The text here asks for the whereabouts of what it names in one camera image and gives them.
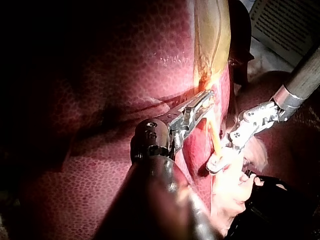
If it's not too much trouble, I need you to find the dark red liver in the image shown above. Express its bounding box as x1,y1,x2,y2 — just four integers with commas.
9,0,320,240

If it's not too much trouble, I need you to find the white cloth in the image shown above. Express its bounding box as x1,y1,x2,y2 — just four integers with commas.
247,37,294,76

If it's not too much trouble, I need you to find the printed sheet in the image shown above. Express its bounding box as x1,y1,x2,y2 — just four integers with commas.
249,0,320,67

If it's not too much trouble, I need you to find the right arm instrument jaw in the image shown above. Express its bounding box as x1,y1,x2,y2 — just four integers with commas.
211,149,232,163
205,161,232,176

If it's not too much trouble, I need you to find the left arm instrument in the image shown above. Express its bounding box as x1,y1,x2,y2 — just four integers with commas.
167,104,199,154

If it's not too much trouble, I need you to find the right arm instrument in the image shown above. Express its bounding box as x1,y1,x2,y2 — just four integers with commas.
226,85,310,154

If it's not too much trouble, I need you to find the thin tube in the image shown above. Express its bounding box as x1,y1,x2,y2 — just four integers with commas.
207,120,224,160

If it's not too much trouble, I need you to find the pale fatty tissue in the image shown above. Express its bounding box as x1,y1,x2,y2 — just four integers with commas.
210,139,269,232

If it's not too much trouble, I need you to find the gallbladder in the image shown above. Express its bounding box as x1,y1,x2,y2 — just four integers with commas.
192,0,231,94

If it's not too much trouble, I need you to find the left arm instrument jaw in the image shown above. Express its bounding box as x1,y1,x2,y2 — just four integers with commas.
188,98,216,131
186,89,216,111

